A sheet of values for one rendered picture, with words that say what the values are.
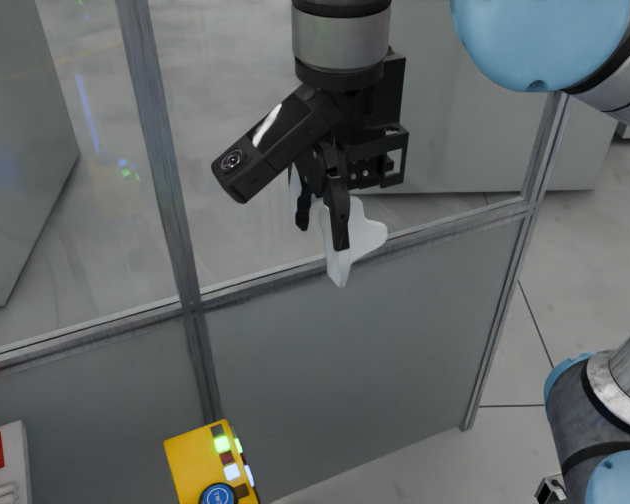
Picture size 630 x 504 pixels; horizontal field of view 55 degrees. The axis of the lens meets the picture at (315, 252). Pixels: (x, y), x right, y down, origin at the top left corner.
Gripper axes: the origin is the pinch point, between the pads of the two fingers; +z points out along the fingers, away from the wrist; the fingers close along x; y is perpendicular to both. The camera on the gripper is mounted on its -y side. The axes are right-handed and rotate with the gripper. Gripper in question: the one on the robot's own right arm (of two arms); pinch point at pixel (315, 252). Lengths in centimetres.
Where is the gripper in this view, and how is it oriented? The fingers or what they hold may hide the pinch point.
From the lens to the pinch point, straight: 60.3
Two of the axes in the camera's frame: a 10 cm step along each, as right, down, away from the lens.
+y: 9.2, -2.6, 3.0
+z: 0.0, 7.5, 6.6
